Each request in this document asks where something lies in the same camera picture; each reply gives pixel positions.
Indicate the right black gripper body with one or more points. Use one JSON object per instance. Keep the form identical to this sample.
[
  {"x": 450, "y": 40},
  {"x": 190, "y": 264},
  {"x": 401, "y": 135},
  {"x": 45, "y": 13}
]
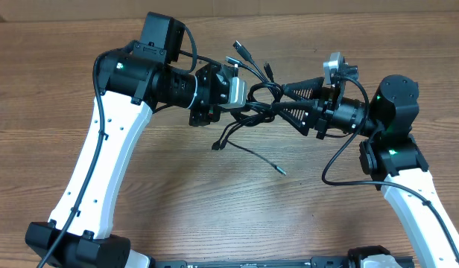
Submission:
[{"x": 347, "y": 114}]

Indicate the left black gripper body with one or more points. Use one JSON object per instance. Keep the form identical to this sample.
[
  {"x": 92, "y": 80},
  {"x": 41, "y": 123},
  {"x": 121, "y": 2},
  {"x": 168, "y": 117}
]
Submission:
[{"x": 203, "y": 115}]

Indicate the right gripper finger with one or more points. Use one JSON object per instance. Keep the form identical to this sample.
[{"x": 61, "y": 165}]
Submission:
[
  {"x": 301, "y": 115},
  {"x": 304, "y": 90}
]

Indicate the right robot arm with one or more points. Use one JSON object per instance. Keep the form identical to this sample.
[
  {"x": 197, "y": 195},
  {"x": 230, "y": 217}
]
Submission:
[{"x": 389, "y": 154}]

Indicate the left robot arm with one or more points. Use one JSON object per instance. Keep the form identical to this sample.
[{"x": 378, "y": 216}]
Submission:
[{"x": 131, "y": 83}]

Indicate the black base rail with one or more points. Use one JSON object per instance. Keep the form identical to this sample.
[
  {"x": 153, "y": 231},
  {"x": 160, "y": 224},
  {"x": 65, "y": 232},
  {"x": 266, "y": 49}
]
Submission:
[{"x": 360, "y": 257}]

